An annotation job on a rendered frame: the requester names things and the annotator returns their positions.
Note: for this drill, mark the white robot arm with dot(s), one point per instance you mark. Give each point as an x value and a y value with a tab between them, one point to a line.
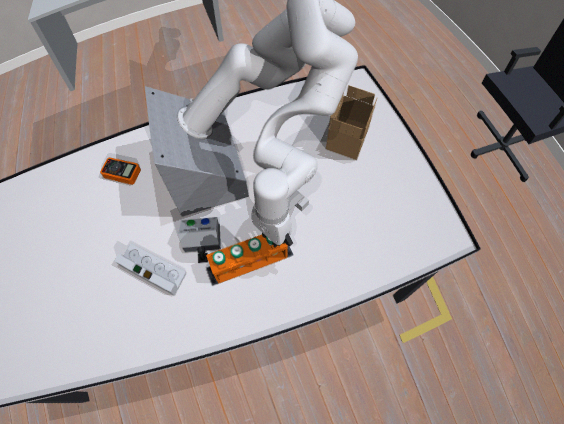
316	27

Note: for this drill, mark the brown cardboard box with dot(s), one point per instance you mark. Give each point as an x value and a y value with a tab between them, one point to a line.
344	135

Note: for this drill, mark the dark grey angle bracket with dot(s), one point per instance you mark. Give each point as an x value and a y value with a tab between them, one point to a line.
210	274

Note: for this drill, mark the orange handheld multimeter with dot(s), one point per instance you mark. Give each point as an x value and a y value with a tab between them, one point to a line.
120	170

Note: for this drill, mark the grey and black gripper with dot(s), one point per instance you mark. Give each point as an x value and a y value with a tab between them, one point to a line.
278	233

